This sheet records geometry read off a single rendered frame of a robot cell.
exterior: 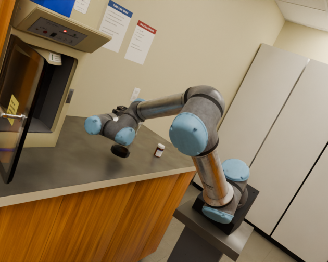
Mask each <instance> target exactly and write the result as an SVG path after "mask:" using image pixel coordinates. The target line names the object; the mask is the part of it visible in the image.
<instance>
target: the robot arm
mask: <svg viewBox="0 0 328 262"><path fill-rule="evenodd" d="M224 111H225V102H224V98H223V96H222V94H221V93H220V92H219V91H218V90H217V89H215V88H214V87H211V86H208V85H198V86H193V87H189V88H188V89H186V91H185V92H182V93H177V94H173V95H168V96H164V97H160V98H156V99H151V100H147V101H146V100H144V99H141V98H137V99H135V100H134V101H133V102H132V103H131V104H130V106H129V107H128V108H127V107H125V106H117V109H113V110H112V113H106V114H100V115H93V116H90V117H88V118H87V119H86V120H85V122H84V128H85V130H86V132H87V133H88V134H90V135H97V134H99V135H102V136H104V137H106V138H109V139H111V140H113V141H115V142H116V143H120V144H122V145H124V146H128V145H129V144H130V143H131V142H132V141H133V139H134V137H135V130H134V129H135V128H136V127H138V126H140V125H142V124H143V122H141V120H147V119H154V118H158V117H165V116H172V115H177V116H176V117H175V118H174V120H173V122H172V125H171V126H170V129H169V138H170V140H171V142H172V144H173V145H174V147H175V148H178V150H179V151H180V152H181V153H183V154H185V155H189V156H191V157H192V160H193V162H194V165H195V167H196V170H197V172H198V175H199V177H200V180H201V183H202V185H203V188H204V190H203V198H204V201H205V204H204V206H203V208H202V212H203V213H204V214H205V215H206V216H207V217H209V218H210V219H212V220H214V221H217V222H220V223H223V224H228V223H230V222H231V220H232V218H233V217H234V213H235V211H236V209H239V208H241V207H243V206H244V205H245V203H246V201H247V198H248V191H247V188H246V185H247V181H248V178H249V167H248V166H247V164H246V163H245V162H243V161H241V160H239V159H227V160H225V161H224V162H223V163H222V164H221V162H220V158H219V155H218V152H217V146H218V144H219V137H218V134H217V130H216V128H217V125H218V123H219V122H220V120H221V118H222V116H223V114H224Z"/></svg>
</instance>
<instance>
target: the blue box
mask: <svg viewBox="0 0 328 262"><path fill-rule="evenodd" d="M30 1H32V2H34V3H36V4H39V5H41V6H43V7H45V8H47V9H50V10H52V11H54V12H57V13H59V14H61V15H63V16H66V17H68V18H70V15H71V12H72V9H73V6H74V2H75V1H76V0H30Z"/></svg>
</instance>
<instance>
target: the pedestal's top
mask: <svg viewBox="0 0 328 262"><path fill-rule="evenodd" d="M198 195H199V194H198ZM198 195H196V196H195V197H193V198H191V199H190V200H188V201H187V202H185V203H184V204H182V205H181V206H179V207H178V208H176V209H175V211H174V213H173V217H175V218H176V219H177V220H179V221H180V222H181V223H183V224H185V225H186V226H187V227H189V228H190V229H191V230H193V231H194V232H195V233H197V234H198V235H199V236H201V237H202V238H203V239H205V240H206V241H207V242H209V243H210V244H211V245H213V246H214V247H215V248H217V249H218V250H220V251H221V252H222V253H224V254H225V255H226V256H227V257H229V258H230V259H232V260H233V261H235V262H236V261H237V259H238V257H239V255H240V254H241V252H242V250H243V248H244V246H245V244H246V242H247V240H248V238H249V236H250V234H251V233H252V231H253V229H254V227H252V226H251V225H249V224H248V223H246V222H244V221H243V222H242V223H241V225H240V227H238V228H237V229H236V230H235V231H234V232H232V233H231V234H230V235H229V236H228V235H226V234H225V233H224V232H223V231H221V230H220V229H219V228H217V227H216V226H215V225H214V224H212V223H211V222H210V221H208V220H207V219H206V218H205V217H203V216H202V215H201V214H200V213H198V212H197V211H195V210H194V209H193V208H192V206H193V204H194V202H195V200H196V198H197V196H198Z"/></svg>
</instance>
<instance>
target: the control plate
mask: <svg viewBox="0 0 328 262"><path fill-rule="evenodd" d="M35 28H38V30H36V29H35ZM64 30H66V32H64ZM27 31H30V32H33V33H36V34H39V35H42V36H45V37H48V38H51V39H54V40H57V41H60V42H62V43H65V44H68V45H71V46H75V45H76V44H78V43H79V42H81V41H82V40H83V39H85V38H86V37H87V35H85V34H82V33H80V32H77V31H75V30H72V29H70V28H67V27H65V26H63V25H60V24H57V23H55V22H52V21H50V20H47V19H45V18H42V17H40V18H39V19H38V20H37V21H36V22H34V23H33V24H32V25H31V26H30V27H29V28H28V29H27ZM43 31H47V33H46V34H45V33H43ZM53 32H54V33H57V35H56V36H54V37H52V36H50V35H51V34H52V33H53ZM74 34H76V36H74ZM60 36H62V38H60ZM66 38H67V40H65V39H66ZM71 41H73V42H71Z"/></svg>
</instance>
